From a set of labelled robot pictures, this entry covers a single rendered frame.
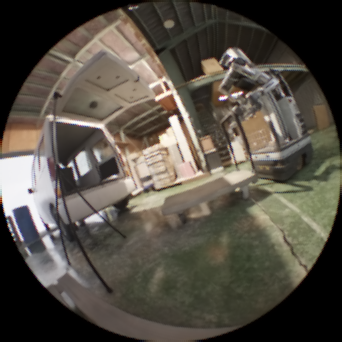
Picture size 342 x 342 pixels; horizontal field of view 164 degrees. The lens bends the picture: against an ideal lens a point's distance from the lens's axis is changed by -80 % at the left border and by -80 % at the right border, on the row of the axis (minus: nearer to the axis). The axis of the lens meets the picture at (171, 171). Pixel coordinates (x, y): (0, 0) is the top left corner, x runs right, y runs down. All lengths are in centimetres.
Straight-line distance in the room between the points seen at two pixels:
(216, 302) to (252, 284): 14
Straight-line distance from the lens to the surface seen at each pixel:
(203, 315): 51
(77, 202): 148
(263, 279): 55
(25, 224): 377
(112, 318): 50
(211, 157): 277
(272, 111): 156
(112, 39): 264
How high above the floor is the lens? 49
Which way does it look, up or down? 2 degrees down
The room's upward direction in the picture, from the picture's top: 20 degrees counter-clockwise
